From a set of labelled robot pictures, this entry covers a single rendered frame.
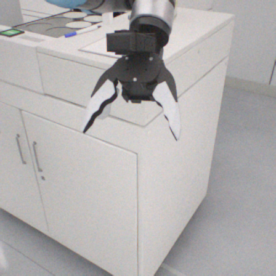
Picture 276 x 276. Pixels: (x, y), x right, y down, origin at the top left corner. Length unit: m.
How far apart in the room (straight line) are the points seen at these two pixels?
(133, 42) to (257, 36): 2.44
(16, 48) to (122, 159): 0.44
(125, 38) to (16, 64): 0.64
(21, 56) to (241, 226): 1.26
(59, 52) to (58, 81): 0.09
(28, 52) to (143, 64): 0.53
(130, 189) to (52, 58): 0.43
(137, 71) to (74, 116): 0.47
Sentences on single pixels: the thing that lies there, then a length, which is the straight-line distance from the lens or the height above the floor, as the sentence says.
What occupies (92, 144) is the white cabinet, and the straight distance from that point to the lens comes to 0.96.
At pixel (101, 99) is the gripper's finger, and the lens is 0.51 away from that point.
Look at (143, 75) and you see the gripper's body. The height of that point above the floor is 1.05.
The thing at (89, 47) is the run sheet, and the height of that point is 0.97.
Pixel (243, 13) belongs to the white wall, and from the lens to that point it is 2.85.
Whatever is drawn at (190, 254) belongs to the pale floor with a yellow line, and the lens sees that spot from 1.56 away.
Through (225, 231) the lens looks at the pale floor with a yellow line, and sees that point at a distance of 1.68.
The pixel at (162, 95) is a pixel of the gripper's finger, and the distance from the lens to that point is 0.49.
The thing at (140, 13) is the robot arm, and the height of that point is 1.12.
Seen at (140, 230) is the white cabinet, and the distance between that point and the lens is 1.06.
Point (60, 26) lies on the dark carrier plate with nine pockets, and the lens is 1.37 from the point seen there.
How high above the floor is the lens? 1.25
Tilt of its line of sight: 34 degrees down
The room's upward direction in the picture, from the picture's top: straight up
